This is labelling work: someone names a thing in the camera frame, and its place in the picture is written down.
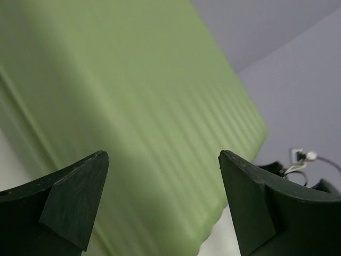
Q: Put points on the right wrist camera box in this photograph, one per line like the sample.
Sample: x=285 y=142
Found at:
x=299 y=159

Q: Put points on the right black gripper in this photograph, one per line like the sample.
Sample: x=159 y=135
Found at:
x=279 y=170

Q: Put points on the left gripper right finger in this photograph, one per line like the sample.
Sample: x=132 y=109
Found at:
x=274 y=216

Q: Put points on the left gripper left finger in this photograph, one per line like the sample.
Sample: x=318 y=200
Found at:
x=55 y=214

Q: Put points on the green hard-shell suitcase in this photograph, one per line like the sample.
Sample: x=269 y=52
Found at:
x=144 y=81

